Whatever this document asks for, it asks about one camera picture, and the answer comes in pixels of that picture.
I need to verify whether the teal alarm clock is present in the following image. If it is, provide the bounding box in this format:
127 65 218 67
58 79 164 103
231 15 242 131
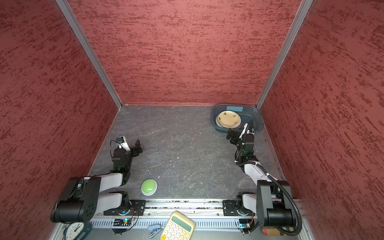
64 223 92 240

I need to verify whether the translucent blue plastic bin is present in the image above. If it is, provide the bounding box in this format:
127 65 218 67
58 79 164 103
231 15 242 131
211 104 264 134

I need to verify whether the green push button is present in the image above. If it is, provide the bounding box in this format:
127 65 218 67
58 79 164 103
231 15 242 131
141 179 158 196

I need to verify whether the blue stapler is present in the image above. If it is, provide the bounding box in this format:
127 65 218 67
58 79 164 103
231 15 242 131
147 224 162 239

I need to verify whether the yellow calculator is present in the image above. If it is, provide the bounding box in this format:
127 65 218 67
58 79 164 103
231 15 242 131
161 211 196 240

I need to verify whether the plaid checked pouch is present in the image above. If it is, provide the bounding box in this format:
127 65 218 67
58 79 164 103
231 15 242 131
261 226 285 237

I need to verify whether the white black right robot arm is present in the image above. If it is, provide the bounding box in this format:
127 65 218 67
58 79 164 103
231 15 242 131
227 129 303 236

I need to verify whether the aluminium right corner post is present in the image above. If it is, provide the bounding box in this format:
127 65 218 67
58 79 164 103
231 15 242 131
256 0 313 110

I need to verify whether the beige plate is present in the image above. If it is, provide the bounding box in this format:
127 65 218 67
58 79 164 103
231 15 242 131
216 111 242 129

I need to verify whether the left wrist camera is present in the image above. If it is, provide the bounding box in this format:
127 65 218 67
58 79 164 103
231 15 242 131
116 136 131 152

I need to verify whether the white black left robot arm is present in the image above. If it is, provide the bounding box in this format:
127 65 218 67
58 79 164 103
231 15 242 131
50 136 143 224

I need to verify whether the aluminium left corner post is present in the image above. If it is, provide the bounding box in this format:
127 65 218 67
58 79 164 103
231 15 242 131
56 0 124 110

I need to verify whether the light blue bin label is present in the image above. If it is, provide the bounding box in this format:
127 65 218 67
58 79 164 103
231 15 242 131
227 106 244 112

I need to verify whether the black corrugated cable conduit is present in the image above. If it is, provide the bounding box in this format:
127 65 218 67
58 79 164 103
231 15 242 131
235 118 303 237

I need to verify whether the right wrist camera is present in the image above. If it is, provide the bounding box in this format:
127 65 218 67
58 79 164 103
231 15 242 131
239 123 249 139

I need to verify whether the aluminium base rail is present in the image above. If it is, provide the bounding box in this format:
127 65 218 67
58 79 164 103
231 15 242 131
89 199 258 231

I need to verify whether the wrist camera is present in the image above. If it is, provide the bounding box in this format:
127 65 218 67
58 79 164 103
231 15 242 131
239 123 249 139
116 136 131 152

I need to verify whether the aluminium corner post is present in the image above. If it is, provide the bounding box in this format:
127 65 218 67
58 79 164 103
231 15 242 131
56 0 124 110
256 0 313 110

